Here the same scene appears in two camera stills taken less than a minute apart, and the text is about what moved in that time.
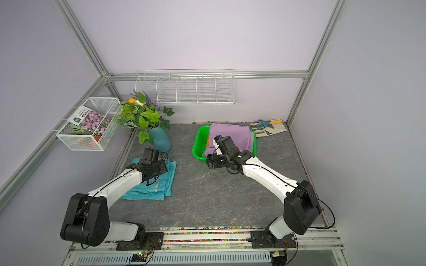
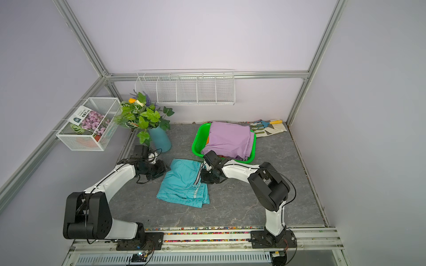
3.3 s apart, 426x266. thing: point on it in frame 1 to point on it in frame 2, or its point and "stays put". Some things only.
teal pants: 158,190 to 178,185
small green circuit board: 139,257 stays put
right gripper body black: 219,160 to 208,175
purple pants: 241,136 stays put
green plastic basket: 201,142 stays put
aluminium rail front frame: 215,246 stays put
